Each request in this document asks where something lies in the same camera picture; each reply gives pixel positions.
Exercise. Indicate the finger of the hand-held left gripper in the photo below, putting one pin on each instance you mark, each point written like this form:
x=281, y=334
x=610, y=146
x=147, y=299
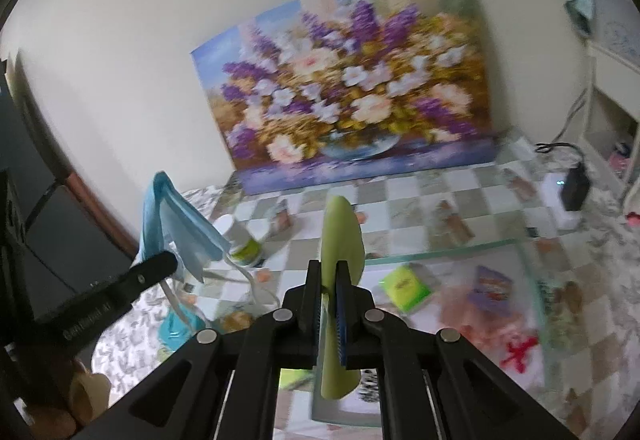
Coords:
x=155, y=267

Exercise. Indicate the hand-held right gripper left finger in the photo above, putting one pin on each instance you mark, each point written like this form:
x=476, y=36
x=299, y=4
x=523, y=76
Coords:
x=295, y=330

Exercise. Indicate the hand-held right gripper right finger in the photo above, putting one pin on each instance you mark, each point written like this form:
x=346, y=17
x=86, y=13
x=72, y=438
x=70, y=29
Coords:
x=342, y=320

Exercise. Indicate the blue face mask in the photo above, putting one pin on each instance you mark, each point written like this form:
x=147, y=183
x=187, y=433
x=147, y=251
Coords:
x=175, y=220

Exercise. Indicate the green cloth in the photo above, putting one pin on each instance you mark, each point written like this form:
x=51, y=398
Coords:
x=342, y=235

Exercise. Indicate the person's left hand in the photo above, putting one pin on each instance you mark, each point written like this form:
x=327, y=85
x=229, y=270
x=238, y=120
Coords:
x=90, y=392

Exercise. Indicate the large green tissue packet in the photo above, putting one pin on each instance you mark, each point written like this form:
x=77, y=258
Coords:
x=295, y=379

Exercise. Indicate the small green tissue packet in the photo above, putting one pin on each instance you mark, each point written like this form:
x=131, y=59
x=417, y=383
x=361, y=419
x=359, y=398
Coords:
x=405, y=287

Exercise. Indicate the black white patterned cloth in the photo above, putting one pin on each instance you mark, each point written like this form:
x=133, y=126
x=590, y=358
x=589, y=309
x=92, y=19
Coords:
x=370, y=385

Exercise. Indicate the white pill bottle green label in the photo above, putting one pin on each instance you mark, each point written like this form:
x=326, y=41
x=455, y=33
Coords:
x=240, y=240

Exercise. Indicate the dark cabinet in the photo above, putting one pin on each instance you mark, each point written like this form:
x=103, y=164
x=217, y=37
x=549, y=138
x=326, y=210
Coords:
x=45, y=220

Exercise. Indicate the purple packet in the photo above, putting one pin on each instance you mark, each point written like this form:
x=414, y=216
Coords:
x=492, y=290

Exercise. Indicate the red plastic toy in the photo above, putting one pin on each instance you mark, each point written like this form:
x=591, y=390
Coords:
x=520, y=352

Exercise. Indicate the floral canvas painting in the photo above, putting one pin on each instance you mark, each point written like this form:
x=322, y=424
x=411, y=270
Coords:
x=350, y=90

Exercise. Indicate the white charger box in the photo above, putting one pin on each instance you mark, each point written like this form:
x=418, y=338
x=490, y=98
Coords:
x=555, y=210

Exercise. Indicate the black power adapter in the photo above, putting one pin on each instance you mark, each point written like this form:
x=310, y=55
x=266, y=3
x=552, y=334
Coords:
x=575, y=187

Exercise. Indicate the white shelf rack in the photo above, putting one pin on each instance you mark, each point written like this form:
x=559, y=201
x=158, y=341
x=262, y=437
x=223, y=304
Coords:
x=612, y=95

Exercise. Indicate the teal cloth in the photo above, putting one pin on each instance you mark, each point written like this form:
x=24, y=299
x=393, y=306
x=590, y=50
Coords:
x=580, y=0

